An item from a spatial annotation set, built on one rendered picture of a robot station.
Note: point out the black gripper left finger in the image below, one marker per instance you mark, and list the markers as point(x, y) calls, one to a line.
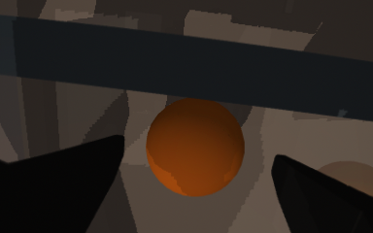
point(60, 191)

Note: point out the clear low corner walls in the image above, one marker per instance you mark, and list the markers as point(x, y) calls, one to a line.
point(11, 141)

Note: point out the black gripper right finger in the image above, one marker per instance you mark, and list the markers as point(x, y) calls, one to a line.
point(313, 202)

